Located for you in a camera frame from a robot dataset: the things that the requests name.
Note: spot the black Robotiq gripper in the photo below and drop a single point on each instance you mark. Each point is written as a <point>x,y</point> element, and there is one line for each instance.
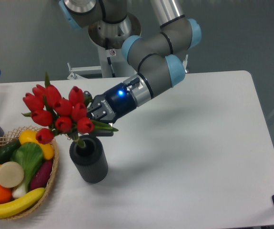
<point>108,107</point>

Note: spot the red tulip bouquet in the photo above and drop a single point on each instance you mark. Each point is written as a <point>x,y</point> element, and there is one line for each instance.
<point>58,115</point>

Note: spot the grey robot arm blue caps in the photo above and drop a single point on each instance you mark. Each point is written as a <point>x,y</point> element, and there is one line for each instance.
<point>149,66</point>

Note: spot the dark grey ribbed vase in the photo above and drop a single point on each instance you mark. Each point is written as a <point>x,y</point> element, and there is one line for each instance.
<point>90,161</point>

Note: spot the yellow squash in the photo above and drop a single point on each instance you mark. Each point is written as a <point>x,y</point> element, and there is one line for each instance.
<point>30,136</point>

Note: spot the green bok choy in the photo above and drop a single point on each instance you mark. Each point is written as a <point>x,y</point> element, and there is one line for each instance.
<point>30,157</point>

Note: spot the purple sweet potato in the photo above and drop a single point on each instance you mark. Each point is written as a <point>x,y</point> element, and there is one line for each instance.
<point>42,176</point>

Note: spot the woven wicker basket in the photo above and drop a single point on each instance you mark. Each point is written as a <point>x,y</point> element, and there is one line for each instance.
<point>13,135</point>

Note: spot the green cucumber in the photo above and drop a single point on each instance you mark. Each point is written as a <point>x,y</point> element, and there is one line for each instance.
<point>7,150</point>

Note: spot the beige round slice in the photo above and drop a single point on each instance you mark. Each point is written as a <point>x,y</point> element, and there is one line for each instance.
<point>11,174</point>

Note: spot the yellow banana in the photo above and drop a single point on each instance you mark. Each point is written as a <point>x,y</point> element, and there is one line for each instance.
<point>19,205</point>

